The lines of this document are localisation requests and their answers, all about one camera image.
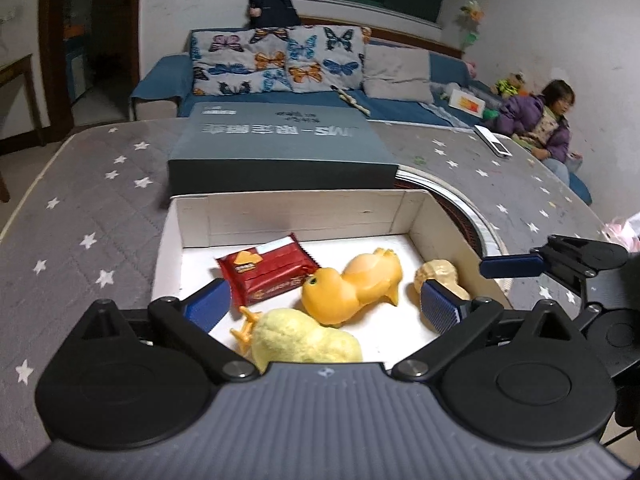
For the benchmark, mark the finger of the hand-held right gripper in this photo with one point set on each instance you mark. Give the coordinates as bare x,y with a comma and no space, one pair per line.
510,265

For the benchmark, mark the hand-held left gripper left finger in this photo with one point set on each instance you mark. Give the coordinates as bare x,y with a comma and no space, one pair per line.
207,305

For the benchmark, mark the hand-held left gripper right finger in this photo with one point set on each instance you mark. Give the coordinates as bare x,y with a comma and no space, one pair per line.
440,305

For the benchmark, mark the beige rubber toy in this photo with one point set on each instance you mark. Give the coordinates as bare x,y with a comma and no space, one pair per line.
442,270

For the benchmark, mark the red snack packet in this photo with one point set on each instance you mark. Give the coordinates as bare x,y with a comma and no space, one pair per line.
265,270

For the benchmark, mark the orange toy duck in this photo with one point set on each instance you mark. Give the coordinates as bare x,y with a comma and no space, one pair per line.
350,285

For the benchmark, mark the yellow plush chick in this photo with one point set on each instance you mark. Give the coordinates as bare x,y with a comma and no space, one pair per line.
300,335

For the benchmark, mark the white cardboard box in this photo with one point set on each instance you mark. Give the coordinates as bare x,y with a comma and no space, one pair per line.
300,220

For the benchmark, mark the grey star-print desktop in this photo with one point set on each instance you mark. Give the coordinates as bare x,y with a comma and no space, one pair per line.
100,210

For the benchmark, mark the round dark white-rimmed tray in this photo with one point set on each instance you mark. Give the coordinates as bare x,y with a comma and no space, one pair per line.
460,210

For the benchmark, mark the pink plastic bag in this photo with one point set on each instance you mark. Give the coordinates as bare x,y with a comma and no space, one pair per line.
622,232

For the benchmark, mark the white phone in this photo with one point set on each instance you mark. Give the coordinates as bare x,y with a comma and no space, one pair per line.
492,141

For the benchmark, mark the dark grey flat box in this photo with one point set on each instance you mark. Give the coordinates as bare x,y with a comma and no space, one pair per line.
280,150

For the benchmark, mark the green brown plush toy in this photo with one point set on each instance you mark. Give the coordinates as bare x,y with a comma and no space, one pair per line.
511,85

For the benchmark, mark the pink plush toy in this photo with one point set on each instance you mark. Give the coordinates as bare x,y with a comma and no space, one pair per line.
470,68

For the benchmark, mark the white beaded toy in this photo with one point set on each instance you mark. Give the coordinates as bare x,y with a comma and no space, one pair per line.
352,100

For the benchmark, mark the grey cushion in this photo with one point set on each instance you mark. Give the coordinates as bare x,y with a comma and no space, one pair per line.
397,72

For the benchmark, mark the blue sofa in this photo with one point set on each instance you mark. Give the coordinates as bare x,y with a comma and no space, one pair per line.
160,80

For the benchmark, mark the butterfly print cushion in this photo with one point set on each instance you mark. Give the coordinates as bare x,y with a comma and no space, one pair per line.
325,57
235,65

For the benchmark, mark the blue bathroom cabinet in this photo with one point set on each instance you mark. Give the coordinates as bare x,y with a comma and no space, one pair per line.
75,65

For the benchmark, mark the brown wooden table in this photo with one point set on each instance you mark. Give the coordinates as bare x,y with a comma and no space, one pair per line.
17,67

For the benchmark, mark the black backpack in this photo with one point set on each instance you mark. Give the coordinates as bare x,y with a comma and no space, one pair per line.
272,7

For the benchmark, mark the wall flower decoration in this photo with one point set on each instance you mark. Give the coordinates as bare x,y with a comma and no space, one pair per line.
472,20

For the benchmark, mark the wooden door frame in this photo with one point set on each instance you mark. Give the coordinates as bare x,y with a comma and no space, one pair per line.
50,45

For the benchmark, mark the white wall socket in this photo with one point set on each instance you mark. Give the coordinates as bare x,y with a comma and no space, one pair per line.
11,15

